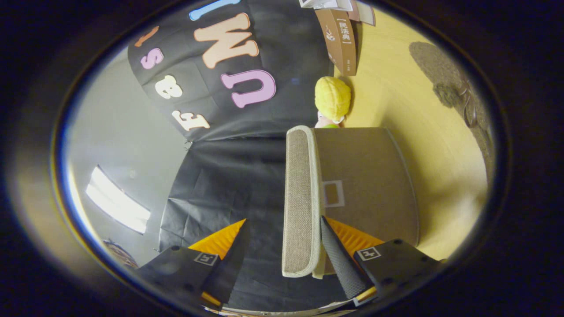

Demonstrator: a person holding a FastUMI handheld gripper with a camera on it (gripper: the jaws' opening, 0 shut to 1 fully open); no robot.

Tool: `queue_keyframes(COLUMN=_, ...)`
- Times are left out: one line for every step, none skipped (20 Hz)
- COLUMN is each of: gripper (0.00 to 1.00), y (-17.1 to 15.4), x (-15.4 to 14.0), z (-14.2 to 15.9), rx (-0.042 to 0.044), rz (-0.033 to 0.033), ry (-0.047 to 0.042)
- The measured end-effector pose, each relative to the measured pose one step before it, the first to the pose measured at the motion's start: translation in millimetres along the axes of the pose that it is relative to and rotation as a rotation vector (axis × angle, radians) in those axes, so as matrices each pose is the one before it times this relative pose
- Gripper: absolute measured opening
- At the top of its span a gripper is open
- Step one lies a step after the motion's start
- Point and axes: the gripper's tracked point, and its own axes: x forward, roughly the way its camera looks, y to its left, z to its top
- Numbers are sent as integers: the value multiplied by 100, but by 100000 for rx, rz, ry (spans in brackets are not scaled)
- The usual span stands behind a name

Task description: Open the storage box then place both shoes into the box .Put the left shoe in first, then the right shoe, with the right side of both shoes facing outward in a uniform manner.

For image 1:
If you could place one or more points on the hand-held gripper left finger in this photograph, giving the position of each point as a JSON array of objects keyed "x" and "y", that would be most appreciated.
[{"x": 233, "y": 264}]

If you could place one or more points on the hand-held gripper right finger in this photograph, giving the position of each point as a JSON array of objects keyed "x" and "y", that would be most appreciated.
[{"x": 341, "y": 259}]

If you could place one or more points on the beige fabric storage box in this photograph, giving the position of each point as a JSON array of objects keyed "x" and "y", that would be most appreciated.
[{"x": 365, "y": 167}]

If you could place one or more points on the brown fuzzy shoe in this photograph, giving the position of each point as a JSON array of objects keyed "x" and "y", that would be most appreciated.
[{"x": 436, "y": 66}]

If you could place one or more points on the black backdrop cloth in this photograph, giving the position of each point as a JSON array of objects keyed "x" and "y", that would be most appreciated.
[{"x": 246, "y": 176}]

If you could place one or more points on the dark brown blurry object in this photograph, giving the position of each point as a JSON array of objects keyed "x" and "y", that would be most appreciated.
[{"x": 120, "y": 254}]

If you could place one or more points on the pink and green plush toy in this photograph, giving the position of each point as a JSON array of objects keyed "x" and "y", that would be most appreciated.
[{"x": 324, "y": 122}]

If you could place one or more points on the yellow round plush toy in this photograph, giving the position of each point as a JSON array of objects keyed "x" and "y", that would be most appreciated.
[{"x": 332, "y": 97}]

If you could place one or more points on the brown book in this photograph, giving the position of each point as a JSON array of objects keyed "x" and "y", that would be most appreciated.
[{"x": 341, "y": 39}]

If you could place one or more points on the pink book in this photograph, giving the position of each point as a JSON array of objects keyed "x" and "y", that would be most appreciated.
[{"x": 365, "y": 12}]

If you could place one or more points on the plain white book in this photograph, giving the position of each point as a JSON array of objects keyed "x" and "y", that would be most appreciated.
[{"x": 326, "y": 3}]

